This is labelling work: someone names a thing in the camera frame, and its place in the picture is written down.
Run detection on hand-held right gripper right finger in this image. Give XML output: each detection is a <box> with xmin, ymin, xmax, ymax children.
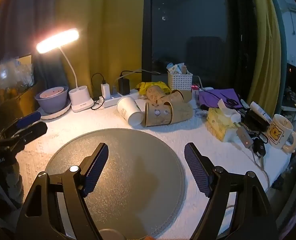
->
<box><xmin>184</xmin><ymin>142</ymin><xmax>280</xmax><ymax>240</ymax></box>

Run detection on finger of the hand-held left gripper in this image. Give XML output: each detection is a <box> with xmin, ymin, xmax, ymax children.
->
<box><xmin>2</xmin><ymin>121</ymin><xmax>48</xmax><ymax>146</ymax></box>
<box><xmin>15</xmin><ymin>111</ymin><xmax>42</xmax><ymax>129</ymax></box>

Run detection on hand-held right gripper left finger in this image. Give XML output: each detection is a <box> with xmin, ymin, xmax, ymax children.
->
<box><xmin>13</xmin><ymin>142</ymin><xmax>109</xmax><ymax>240</ymax></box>

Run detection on brown paper cup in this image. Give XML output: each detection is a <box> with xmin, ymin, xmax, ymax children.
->
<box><xmin>144</xmin><ymin>102</ymin><xmax>174</xmax><ymax>128</ymax></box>
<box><xmin>146</xmin><ymin>85</ymin><xmax>166</xmax><ymax>103</ymax></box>
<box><xmin>163</xmin><ymin>101</ymin><xmax>195</xmax><ymax>125</ymax></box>
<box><xmin>171</xmin><ymin>89</ymin><xmax>192</xmax><ymax>104</ymax></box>
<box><xmin>162</xmin><ymin>91</ymin><xmax>184</xmax><ymax>106</ymax></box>

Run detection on white paper cup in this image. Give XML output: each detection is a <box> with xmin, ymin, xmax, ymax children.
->
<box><xmin>117</xmin><ymin>96</ymin><xmax>144</xmax><ymax>126</ymax></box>

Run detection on cardboard box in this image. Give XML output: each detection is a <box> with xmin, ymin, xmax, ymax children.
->
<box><xmin>0</xmin><ymin>53</ymin><xmax>46</xmax><ymax>121</ymax></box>

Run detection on purple bowl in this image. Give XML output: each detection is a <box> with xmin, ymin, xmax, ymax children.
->
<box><xmin>35</xmin><ymin>86</ymin><xmax>69</xmax><ymax>114</ymax></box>

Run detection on white textured table cloth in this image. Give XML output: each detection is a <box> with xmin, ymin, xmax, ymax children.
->
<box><xmin>15</xmin><ymin>99</ymin><xmax>294</xmax><ymax>240</ymax></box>

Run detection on white plate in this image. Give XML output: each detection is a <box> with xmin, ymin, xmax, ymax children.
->
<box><xmin>37</xmin><ymin>100</ymin><xmax>72</xmax><ymax>120</ymax></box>

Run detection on round grey mat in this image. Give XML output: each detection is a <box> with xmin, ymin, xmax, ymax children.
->
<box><xmin>45</xmin><ymin>128</ymin><xmax>186</xmax><ymax>239</ymax></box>

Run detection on clear plastic bag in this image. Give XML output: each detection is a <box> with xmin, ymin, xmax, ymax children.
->
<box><xmin>0</xmin><ymin>55</ymin><xmax>35</xmax><ymax>91</ymax></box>

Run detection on yellow tissue pack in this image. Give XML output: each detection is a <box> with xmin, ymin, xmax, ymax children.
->
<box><xmin>206</xmin><ymin>99</ymin><xmax>241</xmax><ymax>143</ymax></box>

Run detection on white desk lamp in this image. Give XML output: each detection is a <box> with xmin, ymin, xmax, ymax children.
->
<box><xmin>36</xmin><ymin>28</ymin><xmax>95</xmax><ymax>113</ymax></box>

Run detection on black car key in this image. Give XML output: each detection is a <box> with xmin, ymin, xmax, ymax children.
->
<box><xmin>252</xmin><ymin>139</ymin><xmax>267</xmax><ymax>157</ymax></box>

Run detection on white power strip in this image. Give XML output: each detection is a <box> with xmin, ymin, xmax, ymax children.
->
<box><xmin>102</xmin><ymin>91</ymin><xmax>141</xmax><ymax>109</ymax></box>

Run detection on purple folder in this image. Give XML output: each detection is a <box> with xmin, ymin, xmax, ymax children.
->
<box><xmin>198</xmin><ymin>88</ymin><xmax>241</xmax><ymax>110</ymax></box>

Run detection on black pouch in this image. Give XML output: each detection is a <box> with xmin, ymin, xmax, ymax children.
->
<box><xmin>242</xmin><ymin>109</ymin><xmax>270</xmax><ymax>133</ymax></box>

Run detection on black scissors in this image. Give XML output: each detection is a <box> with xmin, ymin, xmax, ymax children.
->
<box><xmin>222</xmin><ymin>97</ymin><xmax>239</xmax><ymax>107</ymax></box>

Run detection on small red-capped bottle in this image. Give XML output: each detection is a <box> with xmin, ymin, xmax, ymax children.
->
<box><xmin>191</xmin><ymin>84</ymin><xmax>201</xmax><ymax>99</ymax></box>

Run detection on white charger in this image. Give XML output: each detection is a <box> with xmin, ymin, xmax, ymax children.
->
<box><xmin>101</xmin><ymin>83</ymin><xmax>111</xmax><ymax>98</ymax></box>

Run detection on white cream tube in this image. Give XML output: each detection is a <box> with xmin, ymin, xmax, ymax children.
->
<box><xmin>249</xmin><ymin>101</ymin><xmax>272</xmax><ymax>122</ymax></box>

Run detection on black charger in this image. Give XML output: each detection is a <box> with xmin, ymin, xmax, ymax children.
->
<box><xmin>119</xmin><ymin>78</ymin><xmax>130</xmax><ymax>95</ymax></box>

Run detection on white bear mug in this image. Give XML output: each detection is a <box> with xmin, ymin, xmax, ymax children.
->
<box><xmin>266</xmin><ymin>114</ymin><xmax>296</xmax><ymax>153</ymax></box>

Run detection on white slotted basket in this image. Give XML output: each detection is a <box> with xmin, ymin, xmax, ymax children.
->
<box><xmin>167</xmin><ymin>70</ymin><xmax>193</xmax><ymax>92</ymax></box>

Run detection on yellow plastic bag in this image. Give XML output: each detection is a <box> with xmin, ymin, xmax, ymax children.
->
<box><xmin>135</xmin><ymin>81</ymin><xmax>172</xmax><ymax>96</ymax></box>

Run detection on dark grey curtain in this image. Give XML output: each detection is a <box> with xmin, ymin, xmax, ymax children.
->
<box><xmin>0</xmin><ymin>0</ymin><xmax>61</xmax><ymax>98</ymax></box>

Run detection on dark shelf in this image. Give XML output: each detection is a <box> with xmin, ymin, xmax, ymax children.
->
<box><xmin>280</xmin><ymin>62</ymin><xmax>296</xmax><ymax>117</ymax></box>

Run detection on yellow curtain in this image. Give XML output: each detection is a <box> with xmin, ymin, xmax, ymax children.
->
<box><xmin>53</xmin><ymin>0</ymin><xmax>149</xmax><ymax>101</ymax></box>
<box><xmin>246</xmin><ymin>0</ymin><xmax>282</xmax><ymax>111</ymax></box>

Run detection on white cable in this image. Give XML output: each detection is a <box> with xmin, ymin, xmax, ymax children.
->
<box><xmin>250</xmin><ymin>147</ymin><xmax>271</xmax><ymax>188</ymax></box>

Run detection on black charger cable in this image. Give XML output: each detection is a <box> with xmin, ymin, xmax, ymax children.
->
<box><xmin>91</xmin><ymin>73</ymin><xmax>106</xmax><ymax>111</ymax></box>

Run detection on thin charger cable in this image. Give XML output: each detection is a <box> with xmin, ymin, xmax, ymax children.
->
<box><xmin>114</xmin><ymin>68</ymin><xmax>161</xmax><ymax>90</ymax></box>

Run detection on black window frame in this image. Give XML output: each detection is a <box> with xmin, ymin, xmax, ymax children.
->
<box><xmin>141</xmin><ymin>0</ymin><xmax>154</xmax><ymax>96</ymax></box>

